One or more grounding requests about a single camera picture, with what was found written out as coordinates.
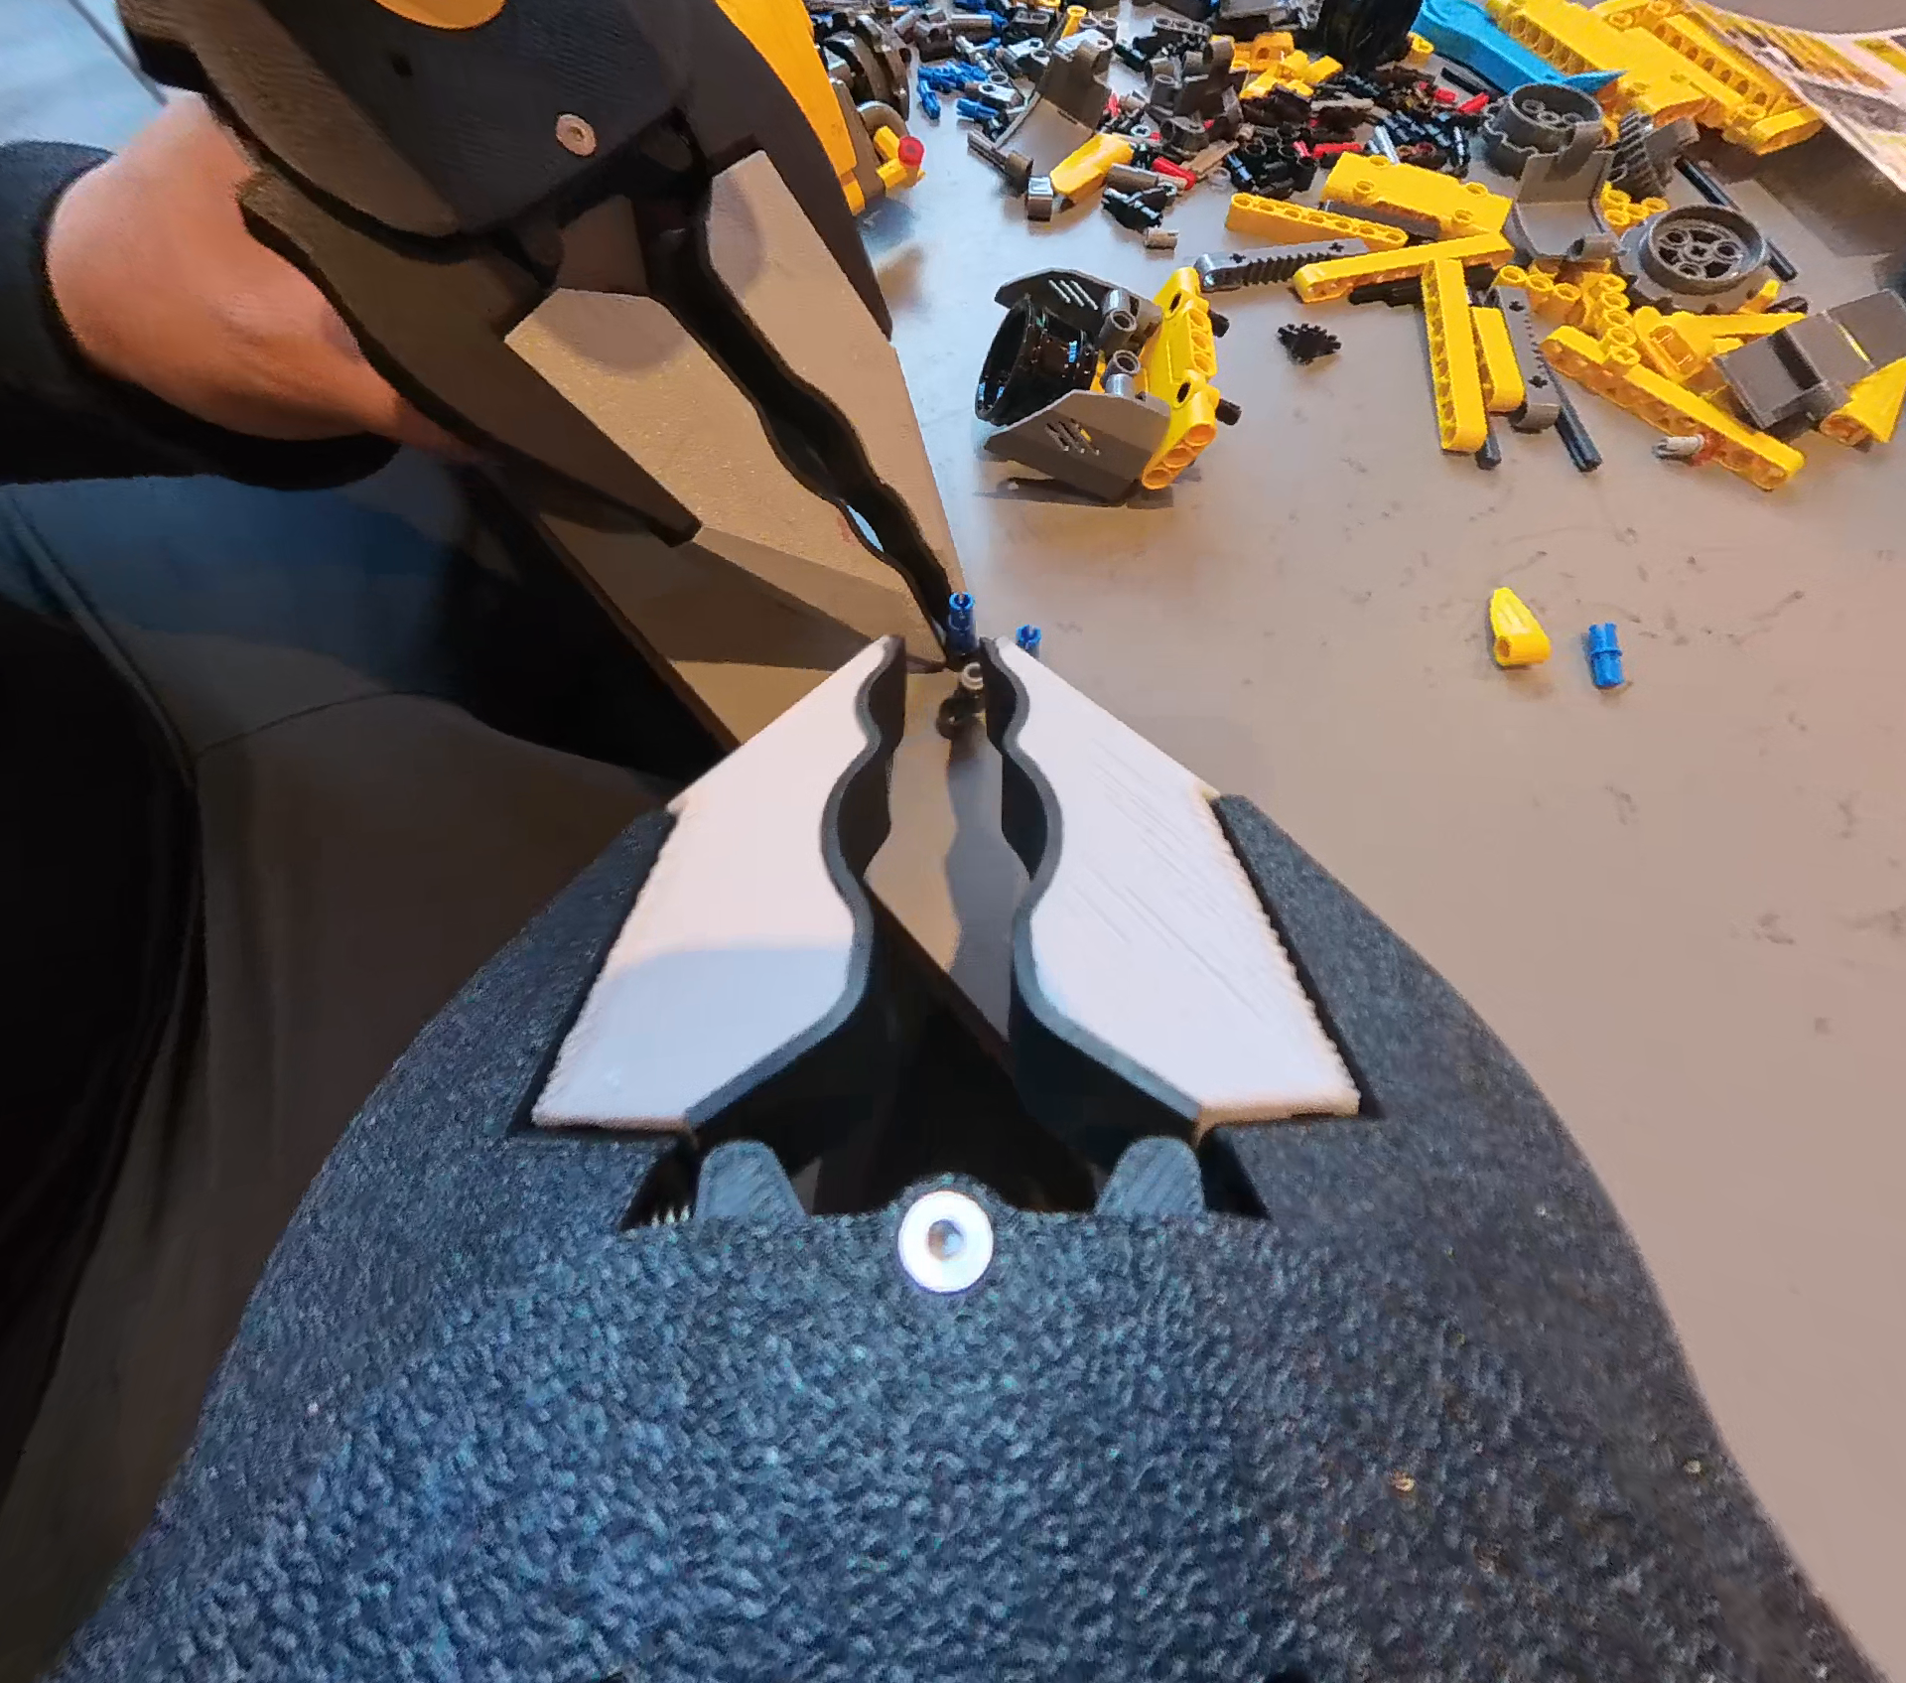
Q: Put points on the pile of yellow beams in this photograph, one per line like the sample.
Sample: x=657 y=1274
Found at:
x=1608 y=371

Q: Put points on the small black connector piece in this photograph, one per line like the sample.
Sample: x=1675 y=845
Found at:
x=1306 y=341

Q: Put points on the short blue pin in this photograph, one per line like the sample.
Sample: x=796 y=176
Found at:
x=1604 y=653

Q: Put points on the dark gear rack piece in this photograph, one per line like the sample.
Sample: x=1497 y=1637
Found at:
x=1264 y=264

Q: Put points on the yellow sticker sheet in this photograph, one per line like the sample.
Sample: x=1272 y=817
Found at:
x=1846 y=89

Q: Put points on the person's legs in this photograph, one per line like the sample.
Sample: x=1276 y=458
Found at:
x=417 y=744

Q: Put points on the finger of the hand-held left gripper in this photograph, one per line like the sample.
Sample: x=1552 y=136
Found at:
x=639 y=387
x=818 y=327

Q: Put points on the person's left forearm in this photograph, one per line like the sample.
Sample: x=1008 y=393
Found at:
x=29 y=371

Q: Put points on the person's left hand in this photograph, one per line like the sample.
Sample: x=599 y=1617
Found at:
x=178 y=281

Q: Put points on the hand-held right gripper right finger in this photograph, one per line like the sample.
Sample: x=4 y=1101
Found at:
x=1175 y=952

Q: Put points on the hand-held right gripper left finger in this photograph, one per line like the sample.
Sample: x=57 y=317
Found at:
x=728 y=952

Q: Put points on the yellow wedge piece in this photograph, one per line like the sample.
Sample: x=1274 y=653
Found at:
x=1518 y=633

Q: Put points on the blue brick separator tool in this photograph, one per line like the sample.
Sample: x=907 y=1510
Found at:
x=1489 y=41

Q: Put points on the grey wheel hub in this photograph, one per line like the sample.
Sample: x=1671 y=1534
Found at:
x=1540 y=127
x=1697 y=256

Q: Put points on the black wheel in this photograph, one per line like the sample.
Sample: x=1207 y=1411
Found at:
x=1370 y=7

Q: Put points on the yellow grey wheel assembly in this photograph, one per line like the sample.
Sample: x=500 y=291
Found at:
x=1145 y=387

